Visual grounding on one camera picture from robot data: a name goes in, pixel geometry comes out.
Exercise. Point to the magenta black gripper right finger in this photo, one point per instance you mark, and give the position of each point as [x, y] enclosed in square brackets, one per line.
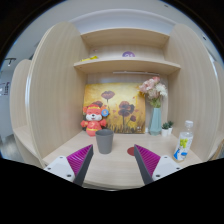
[147, 162]

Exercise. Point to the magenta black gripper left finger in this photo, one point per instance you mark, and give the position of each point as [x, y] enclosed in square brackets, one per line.
[79, 162]

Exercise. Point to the clear plastic water bottle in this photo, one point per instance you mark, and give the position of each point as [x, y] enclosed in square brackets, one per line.
[184, 142]

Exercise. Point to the red round coaster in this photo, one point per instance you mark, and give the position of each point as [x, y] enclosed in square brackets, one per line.
[130, 151]

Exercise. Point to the grey plastic cup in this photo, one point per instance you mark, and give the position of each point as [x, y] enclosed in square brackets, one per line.
[104, 140]

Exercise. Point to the teal ribbed vase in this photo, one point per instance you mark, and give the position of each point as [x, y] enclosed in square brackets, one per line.
[155, 125]

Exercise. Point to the small potted succulent left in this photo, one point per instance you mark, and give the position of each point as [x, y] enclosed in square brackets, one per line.
[165, 129]

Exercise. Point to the small potted succulent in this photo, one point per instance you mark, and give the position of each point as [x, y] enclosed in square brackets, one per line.
[170, 123]
[165, 129]

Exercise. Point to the small potted succulent right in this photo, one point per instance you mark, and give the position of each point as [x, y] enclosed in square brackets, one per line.
[170, 123]

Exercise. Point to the red fortune plush toy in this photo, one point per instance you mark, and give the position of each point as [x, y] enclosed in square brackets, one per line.
[94, 120]

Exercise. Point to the yellow poppy flower painting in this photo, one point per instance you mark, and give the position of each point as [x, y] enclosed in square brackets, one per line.
[124, 102]

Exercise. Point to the pink white flower bouquet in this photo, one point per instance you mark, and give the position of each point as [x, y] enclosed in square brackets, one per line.
[154, 90]

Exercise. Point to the wooden desk shelf unit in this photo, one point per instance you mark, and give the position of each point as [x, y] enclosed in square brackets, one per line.
[47, 96]

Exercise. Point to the white light bar under shelf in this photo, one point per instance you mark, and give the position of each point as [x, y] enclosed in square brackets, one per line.
[135, 72]

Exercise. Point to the yellow object on shelf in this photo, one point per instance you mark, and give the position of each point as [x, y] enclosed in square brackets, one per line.
[90, 58]

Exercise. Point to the purple round number sticker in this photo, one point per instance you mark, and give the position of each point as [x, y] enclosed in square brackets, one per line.
[128, 54]

